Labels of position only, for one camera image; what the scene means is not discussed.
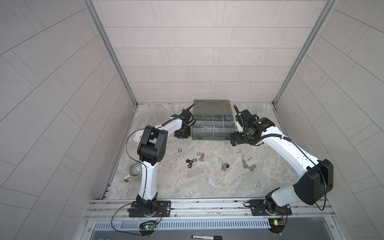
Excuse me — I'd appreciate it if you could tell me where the black marker pen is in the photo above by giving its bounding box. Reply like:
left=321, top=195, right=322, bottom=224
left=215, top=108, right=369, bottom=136
left=191, top=235, right=223, bottom=240

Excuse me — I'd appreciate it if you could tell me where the right controller board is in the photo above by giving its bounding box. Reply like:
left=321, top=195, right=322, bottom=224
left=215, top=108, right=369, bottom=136
left=268, top=219, right=286, bottom=234

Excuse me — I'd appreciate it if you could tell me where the aluminium mounting rail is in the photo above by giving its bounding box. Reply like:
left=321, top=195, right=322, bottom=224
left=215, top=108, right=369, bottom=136
left=84, top=198, right=336, bottom=220

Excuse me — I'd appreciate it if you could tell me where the thick silver hex bolt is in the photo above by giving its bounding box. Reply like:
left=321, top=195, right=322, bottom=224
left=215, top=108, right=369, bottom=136
left=248, top=164, right=257, bottom=172

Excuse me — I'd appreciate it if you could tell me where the green plastic organizer box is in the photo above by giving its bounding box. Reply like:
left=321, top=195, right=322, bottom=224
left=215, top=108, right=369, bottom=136
left=192, top=100, right=235, bottom=141

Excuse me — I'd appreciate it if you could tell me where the white vent grille strip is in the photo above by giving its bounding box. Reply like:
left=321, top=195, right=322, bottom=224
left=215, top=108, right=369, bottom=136
left=94, top=219, right=271, bottom=231

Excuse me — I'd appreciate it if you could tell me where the black nut cluster left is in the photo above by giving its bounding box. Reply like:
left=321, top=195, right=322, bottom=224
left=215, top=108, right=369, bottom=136
left=186, top=159, right=194, bottom=168

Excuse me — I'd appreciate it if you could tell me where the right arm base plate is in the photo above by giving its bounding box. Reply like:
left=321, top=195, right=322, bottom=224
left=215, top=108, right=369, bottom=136
left=243, top=199, right=292, bottom=216

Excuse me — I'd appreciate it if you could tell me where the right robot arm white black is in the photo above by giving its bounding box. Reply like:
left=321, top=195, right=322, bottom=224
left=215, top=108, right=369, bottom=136
left=230, top=108, right=334, bottom=215

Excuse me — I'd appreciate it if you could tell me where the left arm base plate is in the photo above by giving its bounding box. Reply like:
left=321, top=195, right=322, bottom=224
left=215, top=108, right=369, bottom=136
left=127, top=200, right=171, bottom=218

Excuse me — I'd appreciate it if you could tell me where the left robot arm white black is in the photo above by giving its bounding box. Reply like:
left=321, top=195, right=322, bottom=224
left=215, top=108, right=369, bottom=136
left=131, top=104, right=196, bottom=217

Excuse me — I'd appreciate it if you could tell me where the left controller board green LED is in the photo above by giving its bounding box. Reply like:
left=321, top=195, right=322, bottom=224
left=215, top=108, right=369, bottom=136
left=139, top=221, right=157, bottom=237

